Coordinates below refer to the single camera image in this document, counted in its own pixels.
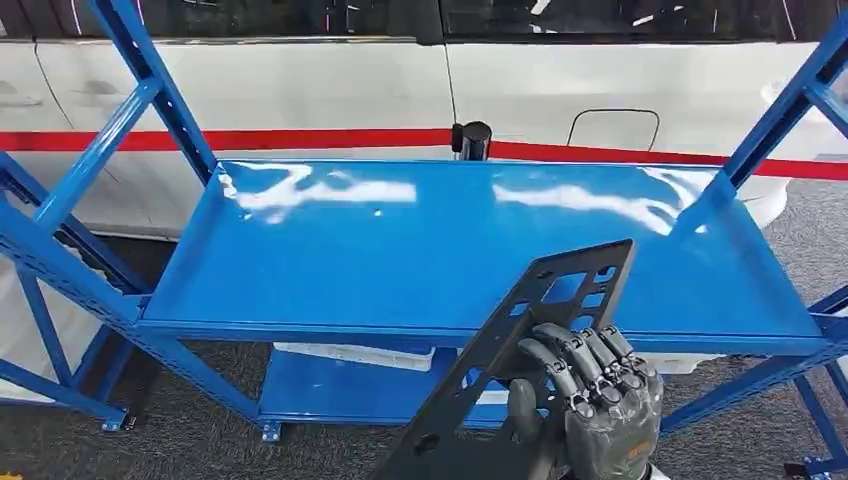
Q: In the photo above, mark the black stanchion post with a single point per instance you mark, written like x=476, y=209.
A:
x=474, y=142

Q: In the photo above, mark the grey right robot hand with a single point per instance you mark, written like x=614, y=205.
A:
x=609, y=424

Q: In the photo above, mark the red barrier belt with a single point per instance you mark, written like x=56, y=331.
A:
x=199, y=140
x=662, y=159

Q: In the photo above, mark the black perforated plastic plate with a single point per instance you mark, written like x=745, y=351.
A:
x=450, y=417

